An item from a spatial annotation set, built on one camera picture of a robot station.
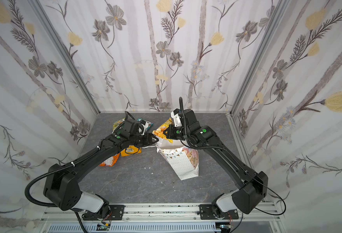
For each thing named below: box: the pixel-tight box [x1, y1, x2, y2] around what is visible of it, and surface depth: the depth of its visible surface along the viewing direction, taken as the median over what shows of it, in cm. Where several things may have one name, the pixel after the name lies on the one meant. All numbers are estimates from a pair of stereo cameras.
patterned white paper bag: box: [155, 136, 200, 181], surface depth 74 cm
